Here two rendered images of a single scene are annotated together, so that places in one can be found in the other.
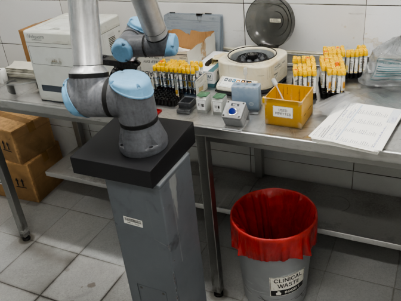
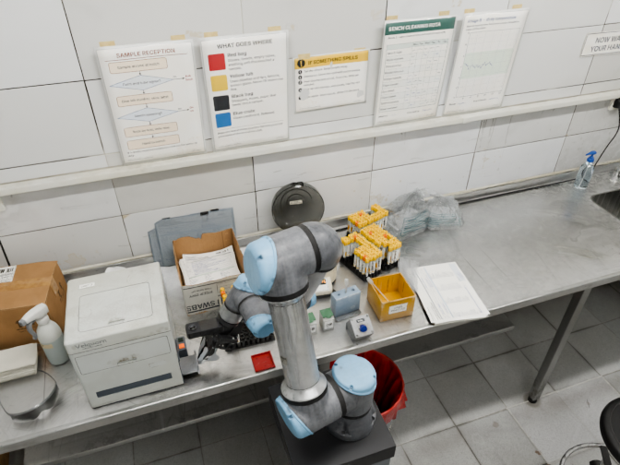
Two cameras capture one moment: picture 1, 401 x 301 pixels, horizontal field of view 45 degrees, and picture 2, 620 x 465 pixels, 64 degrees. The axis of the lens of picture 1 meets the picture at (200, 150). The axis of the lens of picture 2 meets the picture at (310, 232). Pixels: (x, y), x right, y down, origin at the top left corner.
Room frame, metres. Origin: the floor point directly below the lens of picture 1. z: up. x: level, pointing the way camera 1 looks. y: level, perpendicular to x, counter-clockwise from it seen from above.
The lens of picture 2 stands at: (0.84, 0.84, 2.22)
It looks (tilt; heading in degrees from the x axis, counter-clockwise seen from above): 37 degrees down; 313
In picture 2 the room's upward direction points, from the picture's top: straight up
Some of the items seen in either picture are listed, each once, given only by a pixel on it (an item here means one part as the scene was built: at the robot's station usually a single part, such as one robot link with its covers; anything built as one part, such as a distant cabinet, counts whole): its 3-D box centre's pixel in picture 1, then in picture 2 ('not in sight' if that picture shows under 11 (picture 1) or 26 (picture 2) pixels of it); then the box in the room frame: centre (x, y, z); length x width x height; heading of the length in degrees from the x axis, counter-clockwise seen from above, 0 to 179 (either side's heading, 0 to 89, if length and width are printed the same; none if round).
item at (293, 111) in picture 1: (289, 105); (390, 297); (1.51, -0.32, 0.93); 0.13 x 0.13 x 0.10; 59
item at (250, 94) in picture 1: (246, 97); (345, 302); (1.61, -0.19, 0.92); 0.10 x 0.07 x 0.10; 68
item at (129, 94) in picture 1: (131, 96); (351, 384); (1.30, 0.18, 1.11); 0.13 x 0.12 x 0.14; 73
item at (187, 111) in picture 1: (187, 104); not in sight; (1.68, 0.03, 0.89); 0.09 x 0.05 x 0.04; 154
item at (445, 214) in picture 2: not in sight; (443, 208); (1.65, -0.94, 0.94); 0.20 x 0.17 x 0.14; 43
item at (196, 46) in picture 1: (178, 55); (210, 269); (2.09, 0.05, 0.95); 0.29 x 0.25 x 0.15; 152
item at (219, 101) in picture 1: (219, 104); (327, 319); (1.61, -0.09, 0.91); 0.05 x 0.04 x 0.07; 152
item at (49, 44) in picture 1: (82, 57); (131, 331); (1.96, 0.45, 1.03); 0.31 x 0.27 x 0.30; 62
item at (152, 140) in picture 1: (141, 130); (350, 406); (1.30, 0.17, 0.99); 0.15 x 0.15 x 0.10
